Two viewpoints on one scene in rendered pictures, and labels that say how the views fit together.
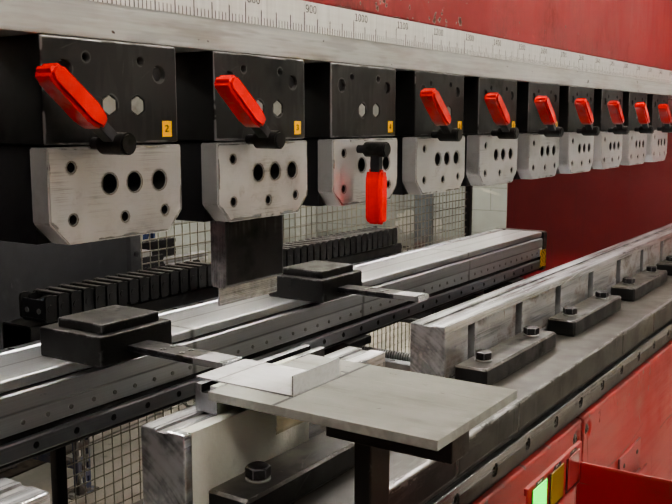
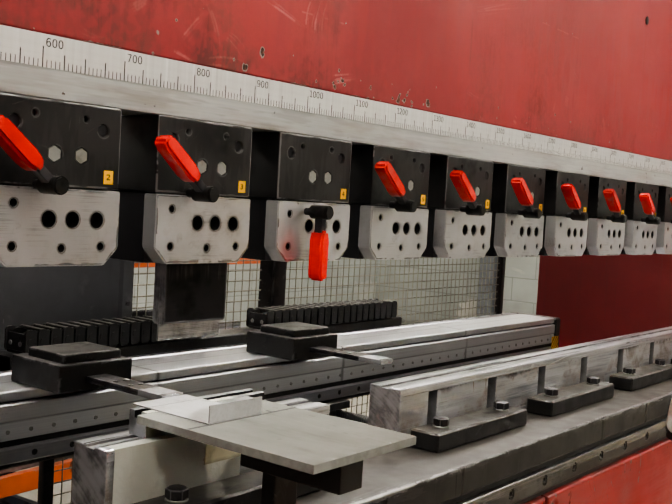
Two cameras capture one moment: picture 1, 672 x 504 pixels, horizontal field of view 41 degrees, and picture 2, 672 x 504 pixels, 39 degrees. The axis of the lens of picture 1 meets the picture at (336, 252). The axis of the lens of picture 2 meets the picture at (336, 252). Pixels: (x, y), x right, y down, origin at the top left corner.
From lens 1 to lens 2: 0.23 m
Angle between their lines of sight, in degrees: 7
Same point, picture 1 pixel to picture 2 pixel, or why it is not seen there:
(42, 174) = not seen: outside the picture
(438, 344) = (394, 406)
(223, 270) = (162, 308)
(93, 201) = (32, 232)
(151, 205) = (87, 241)
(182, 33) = (130, 98)
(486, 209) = not seen: hidden behind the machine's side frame
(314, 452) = (238, 485)
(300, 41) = (249, 111)
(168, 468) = (93, 480)
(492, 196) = not seen: hidden behind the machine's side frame
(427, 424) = (314, 453)
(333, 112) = (281, 176)
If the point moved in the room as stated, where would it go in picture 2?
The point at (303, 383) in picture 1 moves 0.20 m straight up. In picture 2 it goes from (221, 414) to (230, 236)
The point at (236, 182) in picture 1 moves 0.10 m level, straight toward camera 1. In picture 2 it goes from (174, 229) to (159, 232)
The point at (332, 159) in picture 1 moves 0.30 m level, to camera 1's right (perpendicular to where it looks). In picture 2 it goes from (277, 218) to (516, 232)
